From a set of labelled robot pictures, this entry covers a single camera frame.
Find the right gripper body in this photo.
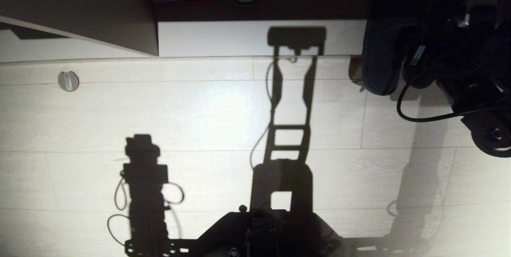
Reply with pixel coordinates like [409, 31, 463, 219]
[401, 34, 454, 90]

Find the dark blue slipper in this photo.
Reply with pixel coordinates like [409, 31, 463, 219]
[361, 17, 420, 96]

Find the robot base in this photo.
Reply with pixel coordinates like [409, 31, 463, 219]
[195, 205, 345, 257]

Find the grey cabinet door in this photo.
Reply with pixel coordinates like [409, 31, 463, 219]
[0, 0, 160, 57]

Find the round metal floor door stop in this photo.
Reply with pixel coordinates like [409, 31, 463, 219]
[58, 71, 79, 92]

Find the black cable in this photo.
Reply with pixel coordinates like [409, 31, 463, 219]
[396, 74, 511, 123]

